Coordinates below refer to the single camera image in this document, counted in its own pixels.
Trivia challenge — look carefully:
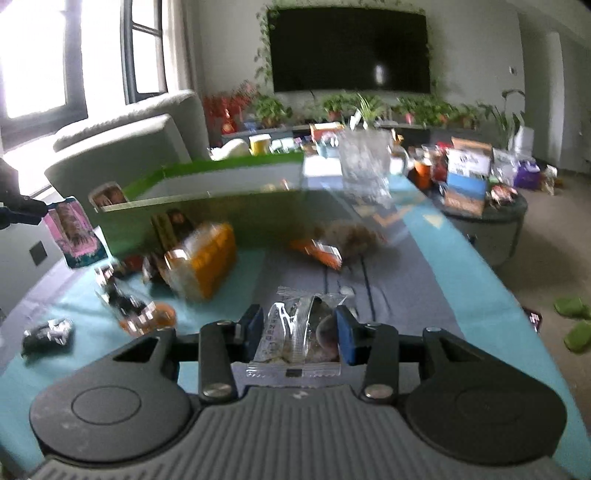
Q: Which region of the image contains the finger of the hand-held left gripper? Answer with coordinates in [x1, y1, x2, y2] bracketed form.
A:
[0, 196, 49, 229]

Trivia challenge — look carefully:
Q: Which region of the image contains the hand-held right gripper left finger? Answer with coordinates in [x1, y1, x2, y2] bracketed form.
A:
[111, 305, 265, 406]

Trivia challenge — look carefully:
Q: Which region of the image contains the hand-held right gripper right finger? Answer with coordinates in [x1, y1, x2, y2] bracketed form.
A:
[336, 305, 485, 403]

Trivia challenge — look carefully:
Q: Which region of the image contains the clear snack packet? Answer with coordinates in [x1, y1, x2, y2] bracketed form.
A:
[246, 286, 348, 380]

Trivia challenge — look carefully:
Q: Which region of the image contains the pink snack packet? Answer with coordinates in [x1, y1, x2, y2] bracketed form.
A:
[43, 196, 110, 269]

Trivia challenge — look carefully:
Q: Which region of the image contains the brown red snack packet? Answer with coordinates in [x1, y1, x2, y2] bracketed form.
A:
[89, 182, 128, 211]

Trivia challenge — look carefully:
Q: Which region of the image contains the small orange snack packet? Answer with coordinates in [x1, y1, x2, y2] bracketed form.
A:
[120, 302, 178, 336]

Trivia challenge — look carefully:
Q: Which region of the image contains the brown pastry packet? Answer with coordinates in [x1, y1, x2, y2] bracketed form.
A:
[290, 218, 389, 271]

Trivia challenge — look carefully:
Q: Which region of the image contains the green cardboard box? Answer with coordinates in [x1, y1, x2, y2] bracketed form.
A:
[92, 151, 306, 259]

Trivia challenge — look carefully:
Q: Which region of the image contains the small black silver packet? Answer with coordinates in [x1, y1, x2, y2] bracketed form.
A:
[21, 318, 75, 356]

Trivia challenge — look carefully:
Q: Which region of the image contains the silver black snack packet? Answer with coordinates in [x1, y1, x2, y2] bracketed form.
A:
[95, 265, 154, 324]

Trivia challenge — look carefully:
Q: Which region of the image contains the brown yellow snack packet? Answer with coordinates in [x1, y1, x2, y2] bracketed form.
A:
[152, 209, 195, 254]

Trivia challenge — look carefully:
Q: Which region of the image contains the grey armchair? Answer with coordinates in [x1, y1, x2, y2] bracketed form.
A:
[44, 89, 211, 204]

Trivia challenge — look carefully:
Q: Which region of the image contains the black framed window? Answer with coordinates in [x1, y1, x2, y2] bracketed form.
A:
[121, 0, 168, 104]
[0, 0, 89, 153]

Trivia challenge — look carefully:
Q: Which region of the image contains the dark round side table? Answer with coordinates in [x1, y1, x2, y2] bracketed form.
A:
[427, 187, 529, 268]

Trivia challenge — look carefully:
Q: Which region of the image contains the clear glass mug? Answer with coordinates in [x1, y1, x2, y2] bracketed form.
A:
[338, 129, 409, 208]

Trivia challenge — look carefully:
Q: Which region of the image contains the orange cup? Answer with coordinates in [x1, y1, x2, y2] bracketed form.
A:
[413, 159, 433, 190]

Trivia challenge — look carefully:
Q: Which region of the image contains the smartphone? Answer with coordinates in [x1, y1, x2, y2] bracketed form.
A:
[522, 307, 544, 333]

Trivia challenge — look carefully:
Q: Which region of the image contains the cream cushion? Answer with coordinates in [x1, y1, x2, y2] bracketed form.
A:
[210, 137, 252, 162]

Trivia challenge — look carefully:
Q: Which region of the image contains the blue plastic basket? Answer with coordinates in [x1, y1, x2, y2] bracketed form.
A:
[315, 138, 345, 158]

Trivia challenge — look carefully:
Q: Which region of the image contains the blue white carton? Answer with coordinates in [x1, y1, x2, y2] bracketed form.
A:
[443, 148, 492, 217]

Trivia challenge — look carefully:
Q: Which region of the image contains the orange cardboard box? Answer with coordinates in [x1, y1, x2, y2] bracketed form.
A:
[309, 122, 347, 141]

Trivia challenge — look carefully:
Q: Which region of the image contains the red wrapped snack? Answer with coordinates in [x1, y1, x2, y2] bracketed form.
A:
[489, 185, 518, 205]

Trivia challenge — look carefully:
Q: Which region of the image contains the pale curtain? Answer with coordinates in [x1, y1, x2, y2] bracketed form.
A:
[164, 0, 204, 95]

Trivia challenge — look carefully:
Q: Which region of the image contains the bushy potted plant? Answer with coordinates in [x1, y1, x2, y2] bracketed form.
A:
[252, 95, 291, 127]

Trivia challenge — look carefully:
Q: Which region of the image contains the green slipper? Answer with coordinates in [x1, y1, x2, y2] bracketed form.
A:
[563, 320, 591, 354]
[554, 295, 591, 319]

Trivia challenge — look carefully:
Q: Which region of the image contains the red flower arrangement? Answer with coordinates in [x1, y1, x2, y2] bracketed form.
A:
[203, 80, 259, 134]

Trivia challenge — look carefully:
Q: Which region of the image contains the spider plant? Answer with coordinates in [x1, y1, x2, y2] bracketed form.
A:
[353, 92, 387, 130]

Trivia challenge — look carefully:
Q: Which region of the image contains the small potted plant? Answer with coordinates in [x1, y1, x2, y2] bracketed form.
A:
[321, 92, 356, 121]

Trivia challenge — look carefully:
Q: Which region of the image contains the purple gift bag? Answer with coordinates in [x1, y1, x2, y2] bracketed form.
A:
[513, 159, 541, 191]

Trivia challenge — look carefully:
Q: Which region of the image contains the wide potted plant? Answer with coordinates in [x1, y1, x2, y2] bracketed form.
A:
[392, 95, 481, 130]

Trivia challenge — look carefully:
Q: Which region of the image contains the white air purifier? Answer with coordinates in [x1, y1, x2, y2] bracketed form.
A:
[513, 126, 535, 155]

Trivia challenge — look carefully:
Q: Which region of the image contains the tall leafy plant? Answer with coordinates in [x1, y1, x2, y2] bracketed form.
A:
[480, 88, 527, 148]

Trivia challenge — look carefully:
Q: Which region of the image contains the wall television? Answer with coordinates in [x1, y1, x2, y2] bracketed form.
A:
[267, 7, 432, 93]

